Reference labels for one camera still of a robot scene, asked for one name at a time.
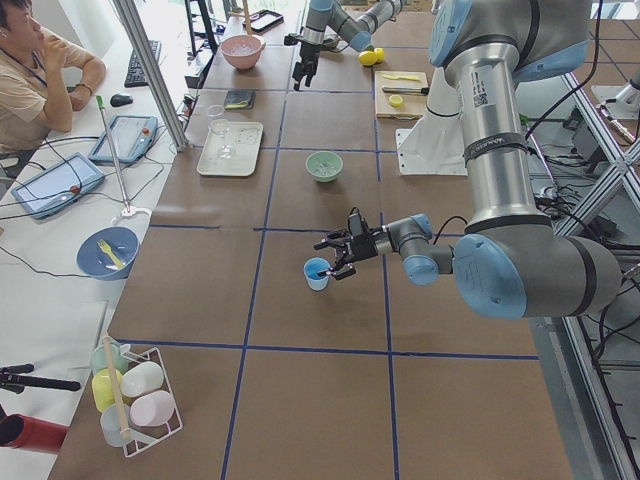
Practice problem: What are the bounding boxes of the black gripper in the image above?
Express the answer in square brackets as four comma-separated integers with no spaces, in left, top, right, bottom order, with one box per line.
[284,33,336,91]
[313,209,390,280]

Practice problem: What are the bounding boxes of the light blue plastic cup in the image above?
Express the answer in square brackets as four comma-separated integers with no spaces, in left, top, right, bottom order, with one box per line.
[303,257,330,291]

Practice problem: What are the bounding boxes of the mint green bowl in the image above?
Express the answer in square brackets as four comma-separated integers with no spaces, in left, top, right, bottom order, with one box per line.
[305,151,344,183]

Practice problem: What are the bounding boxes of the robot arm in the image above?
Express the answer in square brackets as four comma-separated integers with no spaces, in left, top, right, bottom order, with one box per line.
[322,1,622,319]
[284,0,404,91]

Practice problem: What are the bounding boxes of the pink bowl with ice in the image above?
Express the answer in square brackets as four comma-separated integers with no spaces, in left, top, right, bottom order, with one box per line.
[220,35,266,70]

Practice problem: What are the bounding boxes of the ice cubes in bowl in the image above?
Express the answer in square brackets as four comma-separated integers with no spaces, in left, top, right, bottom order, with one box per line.
[314,161,337,178]

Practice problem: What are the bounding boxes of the blue bowl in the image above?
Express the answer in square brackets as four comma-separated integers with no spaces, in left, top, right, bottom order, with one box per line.
[76,226,140,281]

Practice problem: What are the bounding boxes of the yellow lemon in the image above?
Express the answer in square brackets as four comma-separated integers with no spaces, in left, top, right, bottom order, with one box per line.
[358,50,378,67]
[373,47,385,63]

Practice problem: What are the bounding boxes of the grey folded cloth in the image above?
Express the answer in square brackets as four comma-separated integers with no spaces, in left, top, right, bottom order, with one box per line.
[223,89,256,110]

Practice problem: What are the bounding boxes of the yellow plastic knife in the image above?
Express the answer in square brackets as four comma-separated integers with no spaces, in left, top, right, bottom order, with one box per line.
[382,74,421,82]

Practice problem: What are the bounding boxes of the half lemon slice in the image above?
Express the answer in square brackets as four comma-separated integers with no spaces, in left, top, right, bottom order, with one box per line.
[388,94,404,108]

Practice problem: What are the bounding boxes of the wooden cutting board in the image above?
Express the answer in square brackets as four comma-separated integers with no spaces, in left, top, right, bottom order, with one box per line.
[374,71,429,119]

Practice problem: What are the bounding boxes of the clear wine glass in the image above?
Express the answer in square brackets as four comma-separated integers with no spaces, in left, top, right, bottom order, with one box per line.
[206,104,235,159]

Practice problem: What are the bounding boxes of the cream bear serving tray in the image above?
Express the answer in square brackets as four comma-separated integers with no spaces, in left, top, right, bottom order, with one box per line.
[196,120,263,177]

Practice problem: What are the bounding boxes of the black keyboard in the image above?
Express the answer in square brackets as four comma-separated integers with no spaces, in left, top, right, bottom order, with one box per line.
[123,39,163,89]

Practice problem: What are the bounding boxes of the blue teach pendant far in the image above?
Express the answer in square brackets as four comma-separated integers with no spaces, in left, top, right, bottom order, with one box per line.
[88,115,158,165]

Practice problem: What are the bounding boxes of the blue teach pendant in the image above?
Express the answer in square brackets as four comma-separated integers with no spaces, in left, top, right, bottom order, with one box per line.
[88,115,158,165]
[11,152,105,219]

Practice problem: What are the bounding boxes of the black computer mouse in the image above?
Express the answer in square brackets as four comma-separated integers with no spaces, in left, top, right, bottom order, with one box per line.
[110,93,133,108]

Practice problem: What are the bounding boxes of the metal rod green tip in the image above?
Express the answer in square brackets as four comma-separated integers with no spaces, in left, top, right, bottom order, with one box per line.
[96,95,136,218]

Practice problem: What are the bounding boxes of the white cup on rack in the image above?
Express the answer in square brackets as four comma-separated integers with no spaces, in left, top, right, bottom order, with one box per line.
[120,361,164,398]

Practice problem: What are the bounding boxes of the yellow plastic fork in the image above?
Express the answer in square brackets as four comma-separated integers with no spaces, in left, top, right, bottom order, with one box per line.
[97,239,124,269]

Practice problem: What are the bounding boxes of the pink cup on rack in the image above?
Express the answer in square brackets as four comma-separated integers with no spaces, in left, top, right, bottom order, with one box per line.
[130,390,175,427]

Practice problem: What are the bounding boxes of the seated person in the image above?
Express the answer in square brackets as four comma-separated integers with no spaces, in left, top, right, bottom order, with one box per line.
[1,1,106,154]

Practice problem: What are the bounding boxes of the blue teach pendant near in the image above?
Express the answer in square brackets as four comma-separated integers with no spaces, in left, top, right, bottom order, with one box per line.
[11,152,105,219]

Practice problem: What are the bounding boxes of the green cup on rack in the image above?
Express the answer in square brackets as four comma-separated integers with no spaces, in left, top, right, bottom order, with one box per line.
[90,340,129,375]

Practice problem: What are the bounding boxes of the yellow cup on rack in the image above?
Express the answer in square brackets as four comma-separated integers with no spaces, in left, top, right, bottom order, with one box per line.
[91,368,115,413]

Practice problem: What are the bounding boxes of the red cylinder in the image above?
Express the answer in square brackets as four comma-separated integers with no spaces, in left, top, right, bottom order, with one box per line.
[1,414,68,454]

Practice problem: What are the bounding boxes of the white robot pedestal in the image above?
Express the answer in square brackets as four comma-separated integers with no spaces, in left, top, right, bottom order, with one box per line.
[396,67,467,176]

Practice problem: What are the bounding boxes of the aluminium frame post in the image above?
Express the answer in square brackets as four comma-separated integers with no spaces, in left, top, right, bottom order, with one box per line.
[113,0,189,153]

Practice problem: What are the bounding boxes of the white wire cup rack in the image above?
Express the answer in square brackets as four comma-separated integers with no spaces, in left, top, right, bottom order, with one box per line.
[100,336,183,458]

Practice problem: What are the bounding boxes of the black camera tripod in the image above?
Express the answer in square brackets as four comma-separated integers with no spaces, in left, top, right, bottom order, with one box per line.
[1,364,82,394]

